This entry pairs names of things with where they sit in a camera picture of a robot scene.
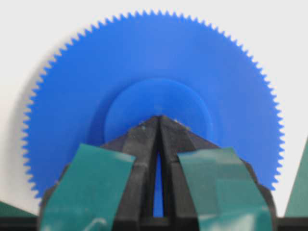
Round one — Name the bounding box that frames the white rectangular board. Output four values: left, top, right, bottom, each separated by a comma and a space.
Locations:
0, 0, 308, 216

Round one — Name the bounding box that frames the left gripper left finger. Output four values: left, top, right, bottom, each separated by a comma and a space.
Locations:
38, 116, 159, 231

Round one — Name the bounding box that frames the large blue gear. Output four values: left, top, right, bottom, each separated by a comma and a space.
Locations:
22, 9, 286, 217

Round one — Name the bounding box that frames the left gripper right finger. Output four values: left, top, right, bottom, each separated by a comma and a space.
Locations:
160, 116, 277, 231

